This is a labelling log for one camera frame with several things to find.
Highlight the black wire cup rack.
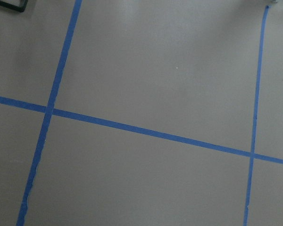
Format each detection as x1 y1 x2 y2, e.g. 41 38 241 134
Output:
0 0 28 13

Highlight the brown paper table mat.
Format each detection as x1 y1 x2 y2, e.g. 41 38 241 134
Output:
0 0 283 226

